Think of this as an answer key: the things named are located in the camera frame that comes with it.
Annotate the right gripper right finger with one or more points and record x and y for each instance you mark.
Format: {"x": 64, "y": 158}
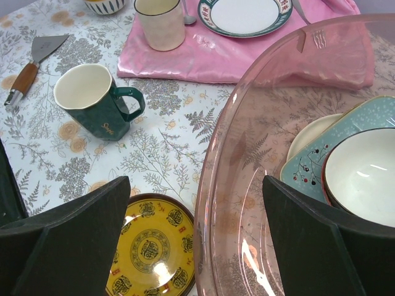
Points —
{"x": 321, "y": 250}

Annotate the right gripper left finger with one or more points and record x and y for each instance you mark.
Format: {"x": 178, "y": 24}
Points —
{"x": 67, "y": 250}

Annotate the dark teal dotted bowl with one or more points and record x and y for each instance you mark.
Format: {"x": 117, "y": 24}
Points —
{"x": 359, "y": 175}

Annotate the red patterned bowl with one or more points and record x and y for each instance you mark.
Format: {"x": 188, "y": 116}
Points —
{"x": 327, "y": 199}

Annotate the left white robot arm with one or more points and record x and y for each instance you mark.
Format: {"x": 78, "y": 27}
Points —
{"x": 12, "y": 205}

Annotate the pink transparent plastic bin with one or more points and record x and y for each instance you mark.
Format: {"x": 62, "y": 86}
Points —
{"x": 233, "y": 248}

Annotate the yellow patterned plate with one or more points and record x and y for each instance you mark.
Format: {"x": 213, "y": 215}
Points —
{"x": 154, "y": 255}

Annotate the cream and pink plate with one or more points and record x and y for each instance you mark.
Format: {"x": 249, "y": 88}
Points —
{"x": 310, "y": 132}

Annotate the dark green mug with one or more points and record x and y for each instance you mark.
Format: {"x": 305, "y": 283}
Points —
{"x": 88, "y": 93}

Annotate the pink satin cloth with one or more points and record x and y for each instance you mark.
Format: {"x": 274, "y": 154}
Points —
{"x": 347, "y": 60}

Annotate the silver fork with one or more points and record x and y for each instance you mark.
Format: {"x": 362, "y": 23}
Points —
{"x": 319, "y": 36}

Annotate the green rimmed white plate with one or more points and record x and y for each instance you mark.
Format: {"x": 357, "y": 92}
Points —
{"x": 244, "y": 18}

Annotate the striped white bowl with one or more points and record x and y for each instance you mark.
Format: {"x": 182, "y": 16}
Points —
{"x": 105, "y": 7}

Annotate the cream mug black rim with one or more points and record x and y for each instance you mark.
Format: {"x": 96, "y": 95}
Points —
{"x": 162, "y": 23}

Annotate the silver spoon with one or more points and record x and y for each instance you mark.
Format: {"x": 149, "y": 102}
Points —
{"x": 188, "y": 19}

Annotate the wooden handled metal scraper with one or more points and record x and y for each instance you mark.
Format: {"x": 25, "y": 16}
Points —
{"x": 41, "y": 48}

